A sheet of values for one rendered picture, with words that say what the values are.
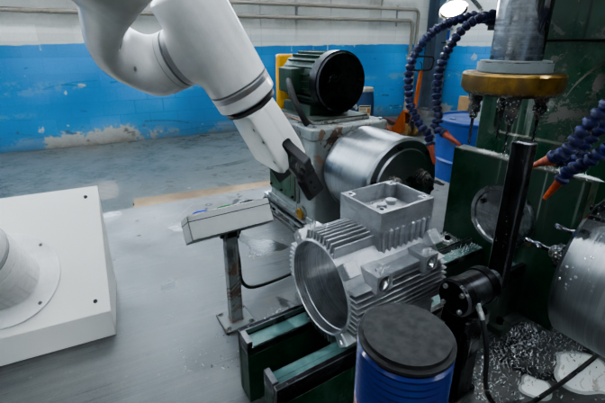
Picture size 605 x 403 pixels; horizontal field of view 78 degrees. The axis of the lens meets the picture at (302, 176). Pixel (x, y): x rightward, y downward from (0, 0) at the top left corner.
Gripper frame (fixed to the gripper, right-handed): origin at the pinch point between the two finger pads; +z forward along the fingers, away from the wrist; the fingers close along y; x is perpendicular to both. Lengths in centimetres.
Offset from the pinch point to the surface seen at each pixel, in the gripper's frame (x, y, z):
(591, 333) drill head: 15.6, 33.6, 30.3
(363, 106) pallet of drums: 266, -387, 233
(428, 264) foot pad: 6.9, 15.2, 18.4
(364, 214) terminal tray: 4.5, 7.2, 8.4
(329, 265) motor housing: -3.0, -1.0, 19.9
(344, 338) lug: -10.6, 13.0, 18.8
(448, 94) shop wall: 484, -433, 364
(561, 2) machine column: 69, 4, 6
